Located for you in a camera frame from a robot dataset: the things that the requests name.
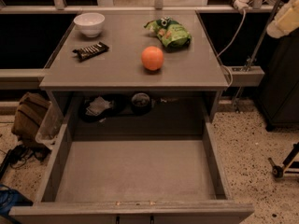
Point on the blue object on floor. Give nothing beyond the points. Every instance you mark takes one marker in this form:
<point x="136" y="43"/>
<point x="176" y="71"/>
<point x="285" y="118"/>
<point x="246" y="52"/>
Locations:
<point x="10" y="198"/>

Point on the black wheeled stand base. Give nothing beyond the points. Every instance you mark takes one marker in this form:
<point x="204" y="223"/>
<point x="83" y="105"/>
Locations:
<point x="289" y="166"/>

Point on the metal tripod pole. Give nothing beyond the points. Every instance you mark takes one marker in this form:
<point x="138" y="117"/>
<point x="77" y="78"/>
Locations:
<point x="251" y="60"/>

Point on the clear plastic bin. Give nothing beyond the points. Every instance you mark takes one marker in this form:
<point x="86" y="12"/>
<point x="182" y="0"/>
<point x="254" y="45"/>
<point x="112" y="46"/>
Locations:
<point x="50" y="127"/>

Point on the white ceramic bowl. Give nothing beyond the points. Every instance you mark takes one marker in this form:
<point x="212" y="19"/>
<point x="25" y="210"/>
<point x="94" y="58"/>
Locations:
<point x="90" y="24"/>

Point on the open grey top drawer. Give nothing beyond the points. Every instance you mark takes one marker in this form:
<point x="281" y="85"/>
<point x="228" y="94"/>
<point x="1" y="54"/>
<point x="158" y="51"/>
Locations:
<point x="161" y="168"/>

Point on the brown backpack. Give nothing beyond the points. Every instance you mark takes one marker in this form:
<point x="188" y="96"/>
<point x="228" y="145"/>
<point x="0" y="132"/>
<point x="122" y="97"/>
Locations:
<point x="29" y="115"/>

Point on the orange fruit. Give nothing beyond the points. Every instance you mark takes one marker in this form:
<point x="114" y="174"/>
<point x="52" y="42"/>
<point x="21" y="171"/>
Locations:
<point x="152" y="58"/>

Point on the dark chocolate bar wrapper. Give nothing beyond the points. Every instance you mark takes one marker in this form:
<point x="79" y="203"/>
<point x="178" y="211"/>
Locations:
<point x="91" y="51"/>

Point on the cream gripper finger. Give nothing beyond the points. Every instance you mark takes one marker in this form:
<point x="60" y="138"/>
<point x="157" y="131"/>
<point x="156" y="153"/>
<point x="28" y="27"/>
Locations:
<point x="286" y="23"/>

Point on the white power strip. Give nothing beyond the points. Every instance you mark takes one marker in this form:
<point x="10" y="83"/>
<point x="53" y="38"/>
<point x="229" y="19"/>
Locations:
<point x="237" y="0"/>

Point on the green chip bag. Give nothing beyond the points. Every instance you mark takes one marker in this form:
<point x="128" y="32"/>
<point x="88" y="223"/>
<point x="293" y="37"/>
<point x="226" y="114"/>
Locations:
<point x="170" y="32"/>

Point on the grey cabinet counter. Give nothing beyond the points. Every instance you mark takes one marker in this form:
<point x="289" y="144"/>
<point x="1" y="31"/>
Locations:
<point x="195" y="68"/>

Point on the black bag with papers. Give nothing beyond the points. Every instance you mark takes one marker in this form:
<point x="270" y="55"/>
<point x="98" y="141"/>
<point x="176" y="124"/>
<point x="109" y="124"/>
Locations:
<point x="101" y="107"/>

